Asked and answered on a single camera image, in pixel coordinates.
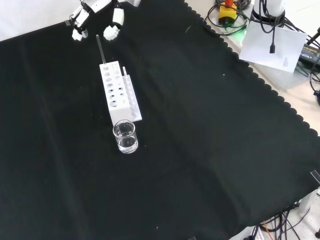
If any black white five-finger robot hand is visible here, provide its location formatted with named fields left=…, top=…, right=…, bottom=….
left=66, top=0, right=142, bottom=42

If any clear glass rod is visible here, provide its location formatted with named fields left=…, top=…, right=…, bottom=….
left=95, top=34, right=107, bottom=66

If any white test tube rack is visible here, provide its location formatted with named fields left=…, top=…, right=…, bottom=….
left=98, top=60, right=143, bottom=127

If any yellow stop button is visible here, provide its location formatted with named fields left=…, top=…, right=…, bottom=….
left=218, top=0, right=238, bottom=28

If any glass beaker with water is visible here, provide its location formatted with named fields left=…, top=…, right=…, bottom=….
left=112, top=119, right=139, bottom=155

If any black bench cloth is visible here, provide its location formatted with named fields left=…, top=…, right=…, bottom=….
left=0, top=0, right=320, bottom=240

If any pale board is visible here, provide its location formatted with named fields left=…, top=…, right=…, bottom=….
left=239, top=21, right=308, bottom=74

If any black power supply brick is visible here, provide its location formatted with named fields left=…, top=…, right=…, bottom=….
left=298, top=42, right=320, bottom=66

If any white floor power strip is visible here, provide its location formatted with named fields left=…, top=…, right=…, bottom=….
left=246, top=224, right=266, bottom=240

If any black cable loop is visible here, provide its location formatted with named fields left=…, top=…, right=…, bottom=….
left=203, top=0, right=251, bottom=36

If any black cable with plug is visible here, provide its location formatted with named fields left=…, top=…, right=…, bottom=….
left=258, top=0, right=278, bottom=55

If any grey metal base plate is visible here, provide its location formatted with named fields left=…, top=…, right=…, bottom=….
left=248, top=61, right=311, bottom=91

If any black under-bench cable bundle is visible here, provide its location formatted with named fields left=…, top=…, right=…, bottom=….
left=249, top=194, right=320, bottom=240

